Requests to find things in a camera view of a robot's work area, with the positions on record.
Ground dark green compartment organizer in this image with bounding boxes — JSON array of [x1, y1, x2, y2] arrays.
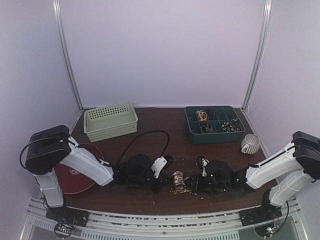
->
[[184, 105, 246, 144]]

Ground front aluminium rail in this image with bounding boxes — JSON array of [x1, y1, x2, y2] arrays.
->
[[19, 197, 308, 240]]

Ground red round tray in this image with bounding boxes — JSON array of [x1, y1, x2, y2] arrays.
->
[[53, 142, 105, 195]]

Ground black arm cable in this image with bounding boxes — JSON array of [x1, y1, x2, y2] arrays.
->
[[117, 129, 171, 166], [277, 199, 291, 228]]

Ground left aluminium frame post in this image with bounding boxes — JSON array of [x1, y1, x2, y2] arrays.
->
[[52, 0, 84, 111]]

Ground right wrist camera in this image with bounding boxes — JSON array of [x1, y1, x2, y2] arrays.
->
[[197, 156, 209, 177]]

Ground patterned paisley necktie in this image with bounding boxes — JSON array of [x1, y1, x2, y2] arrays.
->
[[171, 170, 192, 194]]

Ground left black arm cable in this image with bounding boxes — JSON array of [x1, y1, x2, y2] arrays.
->
[[117, 129, 171, 166]]

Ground striped ceramic mug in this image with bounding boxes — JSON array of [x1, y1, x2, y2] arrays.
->
[[240, 133, 261, 155]]

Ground black white small clips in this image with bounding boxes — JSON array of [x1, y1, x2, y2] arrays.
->
[[221, 119, 245, 133]]

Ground pale green plastic basket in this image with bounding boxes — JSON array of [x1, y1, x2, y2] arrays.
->
[[83, 102, 139, 143]]

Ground right aluminium frame post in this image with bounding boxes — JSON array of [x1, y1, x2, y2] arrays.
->
[[242, 0, 273, 114]]

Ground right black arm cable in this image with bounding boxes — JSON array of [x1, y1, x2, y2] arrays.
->
[[277, 199, 291, 228]]

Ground black hair ties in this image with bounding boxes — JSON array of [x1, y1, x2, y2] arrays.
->
[[204, 107, 219, 119]]

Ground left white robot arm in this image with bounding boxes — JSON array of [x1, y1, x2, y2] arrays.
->
[[19, 125, 174, 222]]

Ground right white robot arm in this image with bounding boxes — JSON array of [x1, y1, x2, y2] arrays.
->
[[184, 131, 320, 221]]

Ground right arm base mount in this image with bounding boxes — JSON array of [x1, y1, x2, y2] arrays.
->
[[238, 189, 282, 238]]

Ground aluminium frame post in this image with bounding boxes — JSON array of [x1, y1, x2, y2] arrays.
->
[[242, 0, 273, 114], [52, 0, 84, 111]]

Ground tan rubber bands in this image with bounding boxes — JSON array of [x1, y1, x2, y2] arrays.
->
[[196, 110, 208, 122]]

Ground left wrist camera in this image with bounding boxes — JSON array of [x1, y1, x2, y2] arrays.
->
[[151, 154, 174, 179]]

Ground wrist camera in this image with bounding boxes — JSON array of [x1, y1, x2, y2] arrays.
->
[[151, 154, 174, 179], [197, 156, 209, 177]]

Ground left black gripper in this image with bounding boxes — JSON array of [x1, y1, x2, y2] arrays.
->
[[128, 171, 174, 195]]

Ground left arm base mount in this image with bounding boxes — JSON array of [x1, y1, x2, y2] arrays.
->
[[42, 200, 90, 239]]

